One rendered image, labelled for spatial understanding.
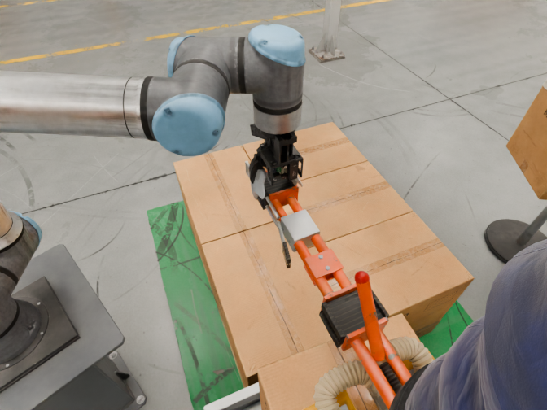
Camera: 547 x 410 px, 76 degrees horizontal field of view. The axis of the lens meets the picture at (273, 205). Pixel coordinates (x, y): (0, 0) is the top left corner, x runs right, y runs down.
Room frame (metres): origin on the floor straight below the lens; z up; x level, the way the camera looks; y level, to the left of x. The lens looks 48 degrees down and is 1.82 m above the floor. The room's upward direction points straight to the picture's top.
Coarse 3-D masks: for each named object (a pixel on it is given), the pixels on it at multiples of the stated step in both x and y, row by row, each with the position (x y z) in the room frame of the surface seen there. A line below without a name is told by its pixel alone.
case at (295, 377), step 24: (408, 336) 0.34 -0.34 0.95; (288, 360) 0.29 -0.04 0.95; (312, 360) 0.29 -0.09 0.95; (336, 360) 0.29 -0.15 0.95; (360, 360) 0.29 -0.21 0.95; (264, 384) 0.23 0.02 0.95; (288, 384) 0.23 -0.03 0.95; (312, 384) 0.23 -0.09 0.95; (264, 408) 0.23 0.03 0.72; (288, 408) 0.19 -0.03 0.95; (360, 408) 0.19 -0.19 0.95
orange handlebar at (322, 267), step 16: (320, 240) 0.44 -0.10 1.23; (304, 256) 0.40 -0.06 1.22; (320, 256) 0.39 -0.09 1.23; (336, 256) 0.39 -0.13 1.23; (320, 272) 0.36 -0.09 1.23; (336, 272) 0.36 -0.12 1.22; (320, 288) 0.33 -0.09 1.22; (384, 336) 0.24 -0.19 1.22; (368, 352) 0.21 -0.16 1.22; (368, 368) 0.19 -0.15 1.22; (400, 368) 0.18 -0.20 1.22; (384, 384) 0.16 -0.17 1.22; (384, 400) 0.14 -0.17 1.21
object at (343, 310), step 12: (348, 288) 0.32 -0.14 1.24; (324, 300) 0.30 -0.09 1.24; (336, 300) 0.30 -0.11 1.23; (348, 300) 0.30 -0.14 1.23; (324, 312) 0.28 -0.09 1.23; (336, 312) 0.27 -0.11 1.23; (348, 312) 0.27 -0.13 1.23; (360, 312) 0.27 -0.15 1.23; (384, 312) 0.27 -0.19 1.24; (324, 324) 0.27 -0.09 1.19; (336, 324) 0.25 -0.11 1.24; (348, 324) 0.25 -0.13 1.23; (360, 324) 0.25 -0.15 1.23; (384, 324) 0.25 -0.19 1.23; (336, 336) 0.24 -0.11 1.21; (348, 336) 0.23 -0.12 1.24; (360, 336) 0.23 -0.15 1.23; (348, 348) 0.23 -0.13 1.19
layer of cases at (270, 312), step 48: (336, 144) 1.62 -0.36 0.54; (192, 192) 1.24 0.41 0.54; (240, 192) 1.24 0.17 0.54; (336, 192) 1.24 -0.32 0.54; (384, 192) 1.24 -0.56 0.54; (240, 240) 0.94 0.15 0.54; (336, 240) 0.94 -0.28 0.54; (384, 240) 0.94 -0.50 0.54; (432, 240) 0.94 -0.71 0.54; (240, 288) 0.70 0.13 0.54; (288, 288) 0.70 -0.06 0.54; (336, 288) 0.70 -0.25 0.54; (384, 288) 0.70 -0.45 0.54; (432, 288) 0.70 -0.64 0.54; (240, 336) 0.51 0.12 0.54; (288, 336) 0.51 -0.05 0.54
